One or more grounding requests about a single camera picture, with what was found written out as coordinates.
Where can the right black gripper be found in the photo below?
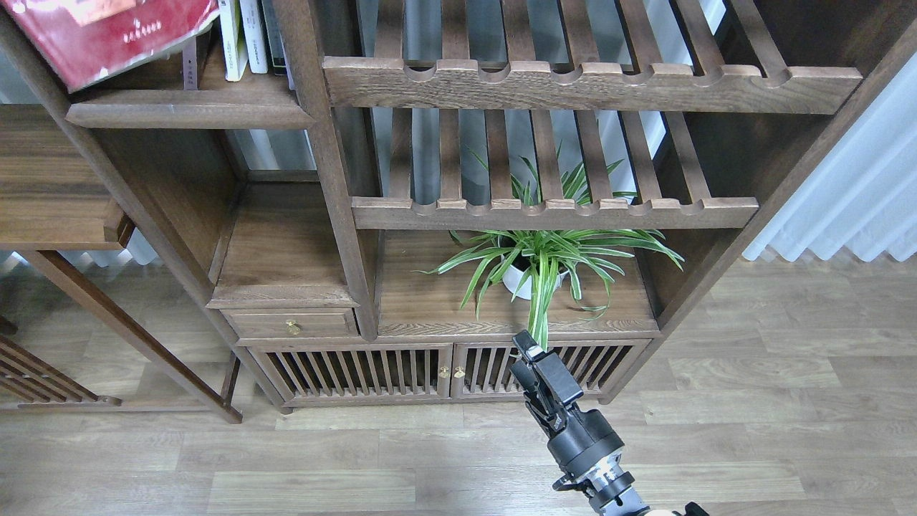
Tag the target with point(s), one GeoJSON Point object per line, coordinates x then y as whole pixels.
{"type": "Point", "coordinates": [578, 440]}

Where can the dark maroon book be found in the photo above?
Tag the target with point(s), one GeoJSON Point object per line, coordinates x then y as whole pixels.
{"type": "Point", "coordinates": [193, 59]}

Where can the red cover book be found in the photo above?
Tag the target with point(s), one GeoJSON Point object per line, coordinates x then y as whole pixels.
{"type": "Point", "coordinates": [86, 42]}

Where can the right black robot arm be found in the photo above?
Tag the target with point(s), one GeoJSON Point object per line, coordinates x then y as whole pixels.
{"type": "Point", "coordinates": [609, 489]}

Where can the spider plant in white pot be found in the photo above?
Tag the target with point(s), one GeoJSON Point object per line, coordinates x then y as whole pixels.
{"type": "Point", "coordinates": [543, 257]}

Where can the dark wooden bookshelf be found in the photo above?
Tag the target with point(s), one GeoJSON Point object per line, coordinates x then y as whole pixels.
{"type": "Point", "coordinates": [329, 204]}

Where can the white curtain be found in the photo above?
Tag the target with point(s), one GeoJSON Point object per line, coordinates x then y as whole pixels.
{"type": "Point", "coordinates": [860, 200]}

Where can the pale purple upright book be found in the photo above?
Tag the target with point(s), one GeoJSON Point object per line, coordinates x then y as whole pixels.
{"type": "Point", "coordinates": [290, 78]}

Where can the dark spine upright book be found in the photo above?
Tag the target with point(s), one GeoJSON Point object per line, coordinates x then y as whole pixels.
{"type": "Point", "coordinates": [274, 38]}

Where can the white spine upright book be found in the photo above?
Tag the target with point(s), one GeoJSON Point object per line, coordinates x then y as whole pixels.
{"type": "Point", "coordinates": [254, 33]}

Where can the wooden side furniture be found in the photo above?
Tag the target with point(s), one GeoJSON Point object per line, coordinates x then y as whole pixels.
{"type": "Point", "coordinates": [53, 202]}

